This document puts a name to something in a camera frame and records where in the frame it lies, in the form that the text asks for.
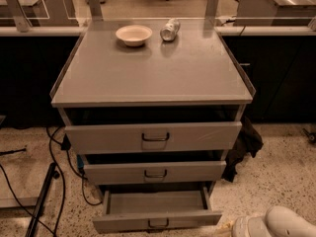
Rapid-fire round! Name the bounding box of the right grey support post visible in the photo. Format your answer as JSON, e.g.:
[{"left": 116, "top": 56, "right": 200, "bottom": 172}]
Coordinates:
[{"left": 205, "top": 0, "right": 219, "bottom": 18}]

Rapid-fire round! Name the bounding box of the grey bottom drawer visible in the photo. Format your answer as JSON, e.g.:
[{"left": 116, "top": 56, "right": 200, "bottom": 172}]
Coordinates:
[{"left": 93, "top": 188, "right": 222, "bottom": 233}]

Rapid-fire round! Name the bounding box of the grey drawer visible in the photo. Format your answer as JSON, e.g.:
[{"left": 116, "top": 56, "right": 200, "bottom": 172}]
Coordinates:
[
  {"left": 84, "top": 161, "right": 226, "bottom": 185},
  {"left": 65, "top": 121, "right": 242, "bottom": 155},
  {"left": 93, "top": 188, "right": 222, "bottom": 233}
]

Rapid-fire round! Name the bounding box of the background steel table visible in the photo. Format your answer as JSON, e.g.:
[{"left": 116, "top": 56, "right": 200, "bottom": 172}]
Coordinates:
[{"left": 234, "top": 0, "right": 316, "bottom": 26}]

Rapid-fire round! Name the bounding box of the black cloth on floor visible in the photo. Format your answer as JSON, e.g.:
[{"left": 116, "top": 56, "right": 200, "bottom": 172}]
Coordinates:
[{"left": 221, "top": 117, "right": 264, "bottom": 182}]

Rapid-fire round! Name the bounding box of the white bowl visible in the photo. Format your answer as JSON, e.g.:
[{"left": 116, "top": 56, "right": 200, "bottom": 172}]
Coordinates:
[{"left": 116, "top": 25, "right": 152, "bottom": 47}]

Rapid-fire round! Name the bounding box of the grey support post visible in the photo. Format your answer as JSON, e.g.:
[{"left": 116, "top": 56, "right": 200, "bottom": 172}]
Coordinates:
[
  {"left": 6, "top": 0, "right": 31, "bottom": 33},
  {"left": 205, "top": 0, "right": 219, "bottom": 18},
  {"left": 88, "top": 0, "right": 103, "bottom": 21}
]

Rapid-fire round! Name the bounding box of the grey drawer cabinet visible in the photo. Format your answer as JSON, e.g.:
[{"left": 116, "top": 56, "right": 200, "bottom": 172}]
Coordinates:
[{"left": 51, "top": 19, "right": 255, "bottom": 193}]

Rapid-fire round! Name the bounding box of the grey top drawer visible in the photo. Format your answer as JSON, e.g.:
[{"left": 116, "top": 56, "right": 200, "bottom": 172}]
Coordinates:
[{"left": 65, "top": 121, "right": 242, "bottom": 155}]

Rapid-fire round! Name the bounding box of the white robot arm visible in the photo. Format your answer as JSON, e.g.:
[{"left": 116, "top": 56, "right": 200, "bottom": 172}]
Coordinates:
[{"left": 212, "top": 205, "right": 316, "bottom": 237}]

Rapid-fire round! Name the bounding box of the grey middle drawer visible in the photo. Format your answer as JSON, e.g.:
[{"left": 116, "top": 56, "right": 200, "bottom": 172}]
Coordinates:
[{"left": 84, "top": 161, "right": 226, "bottom": 185}]

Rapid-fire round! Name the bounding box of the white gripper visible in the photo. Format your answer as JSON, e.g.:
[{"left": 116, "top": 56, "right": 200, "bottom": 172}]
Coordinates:
[{"left": 214, "top": 216, "right": 268, "bottom": 237}]

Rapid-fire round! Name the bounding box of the black metal bar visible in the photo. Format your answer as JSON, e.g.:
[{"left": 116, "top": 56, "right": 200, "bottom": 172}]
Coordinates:
[{"left": 25, "top": 162, "right": 56, "bottom": 237}]

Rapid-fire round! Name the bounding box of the middle grey support post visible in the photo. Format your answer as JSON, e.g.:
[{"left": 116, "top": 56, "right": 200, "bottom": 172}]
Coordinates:
[{"left": 88, "top": 0, "right": 103, "bottom": 21}]

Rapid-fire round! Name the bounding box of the crushed silver can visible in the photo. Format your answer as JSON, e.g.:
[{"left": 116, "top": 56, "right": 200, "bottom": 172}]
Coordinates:
[{"left": 160, "top": 18, "right": 181, "bottom": 41}]

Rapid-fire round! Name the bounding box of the black floor cable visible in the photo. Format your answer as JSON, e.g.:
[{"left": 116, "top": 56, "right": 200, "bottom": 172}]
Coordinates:
[
  {"left": 44, "top": 125, "right": 71, "bottom": 237},
  {"left": 0, "top": 161, "right": 53, "bottom": 235}
]

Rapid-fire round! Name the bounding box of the left grey support post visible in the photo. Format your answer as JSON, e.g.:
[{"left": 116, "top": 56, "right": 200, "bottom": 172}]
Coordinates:
[{"left": 6, "top": 0, "right": 31, "bottom": 33}]

